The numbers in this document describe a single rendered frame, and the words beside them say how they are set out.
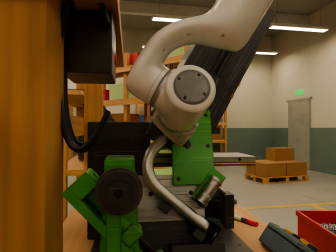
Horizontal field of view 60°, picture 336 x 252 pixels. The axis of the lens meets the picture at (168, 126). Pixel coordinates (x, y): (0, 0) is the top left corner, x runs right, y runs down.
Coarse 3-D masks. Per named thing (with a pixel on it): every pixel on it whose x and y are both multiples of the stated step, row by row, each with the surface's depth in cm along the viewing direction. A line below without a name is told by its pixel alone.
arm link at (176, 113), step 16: (176, 80) 47; (192, 80) 47; (208, 80) 48; (160, 96) 50; (176, 96) 46; (192, 96) 46; (208, 96) 47; (160, 112) 54; (176, 112) 48; (192, 112) 47; (176, 128) 56
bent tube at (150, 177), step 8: (160, 136) 76; (152, 144) 75; (160, 144) 76; (152, 152) 75; (144, 160) 74; (152, 160) 74; (144, 168) 74; (152, 168) 74; (144, 176) 73; (152, 176) 73; (152, 184) 72; (160, 184) 73; (160, 192) 72; (168, 192) 73; (168, 200) 72; (176, 200) 72; (176, 208) 72; (184, 208) 72; (184, 216) 72; (192, 216) 72; (200, 216) 72; (192, 224) 72; (200, 224) 71; (208, 224) 72
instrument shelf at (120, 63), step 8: (64, 0) 64; (80, 0) 64; (88, 0) 64; (96, 0) 64; (104, 0) 64; (112, 0) 64; (80, 8) 68; (88, 8) 68; (96, 8) 68; (112, 8) 68; (120, 24) 84; (120, 32) 86; (120, 40) 93; (120, 48) 102; (120, 56) 113; (120, 64) 128
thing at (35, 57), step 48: (0, 0) 51; (48, 0) 53; (0, 48) 50; (48, 48) 53; (0, 96) 50; (48, 96) 53; (96, 96) 152; (0, 144) 50; (48, 144) 53; (0, 192) 50; (48, 192) 53; (0, 240) 50; (48, 240) 53
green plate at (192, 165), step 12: (204, 120) 82; (204, 132) 81; (192, 144) 80; (204, 144) 81; (180, 156) 79; (192, 156) 79; (204, 156) 80; (180, 168) 78; (192, 168) 78; (204, 168) 79; (180, 180) 77; (192, 180) 77
